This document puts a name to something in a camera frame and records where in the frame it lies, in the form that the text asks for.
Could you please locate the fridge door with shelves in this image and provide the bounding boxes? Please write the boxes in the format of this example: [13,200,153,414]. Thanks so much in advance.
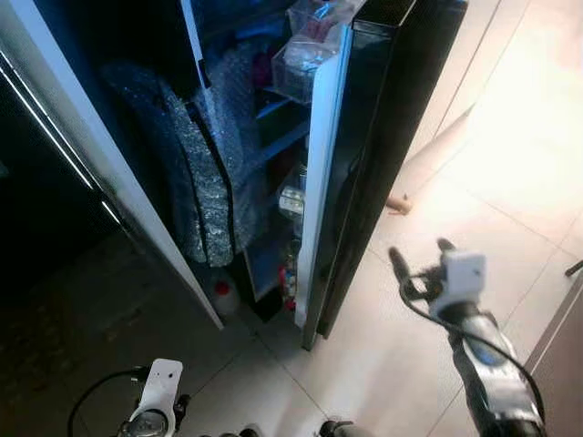
[293,0,472,353]

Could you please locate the small brown floor object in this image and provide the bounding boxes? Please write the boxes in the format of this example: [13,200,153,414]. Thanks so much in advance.
[384,193,414,217]

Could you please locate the pink brown cabinet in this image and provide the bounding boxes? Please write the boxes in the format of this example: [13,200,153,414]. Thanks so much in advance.
[527,273,583,437]

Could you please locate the white bottle red cap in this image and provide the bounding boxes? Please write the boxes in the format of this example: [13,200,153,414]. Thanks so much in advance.
[210,278,241,318]

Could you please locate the white tall cabinet doors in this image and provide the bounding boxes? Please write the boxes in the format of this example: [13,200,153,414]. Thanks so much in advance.
[405,0,525,169]

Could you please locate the silver bubble foil bag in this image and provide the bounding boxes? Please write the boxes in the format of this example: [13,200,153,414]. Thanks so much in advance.
[103,59,236,268]

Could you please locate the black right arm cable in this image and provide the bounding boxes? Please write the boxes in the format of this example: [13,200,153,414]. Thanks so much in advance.
[399,271,549,424]

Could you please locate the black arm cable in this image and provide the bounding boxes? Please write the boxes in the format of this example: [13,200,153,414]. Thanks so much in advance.
[66,366,147,437]
[399,271,549,424]

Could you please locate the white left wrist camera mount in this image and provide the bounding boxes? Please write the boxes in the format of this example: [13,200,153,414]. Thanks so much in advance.
[137,358,184,437]

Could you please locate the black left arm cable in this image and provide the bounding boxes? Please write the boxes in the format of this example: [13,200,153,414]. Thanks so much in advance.
[66,366,147,437]

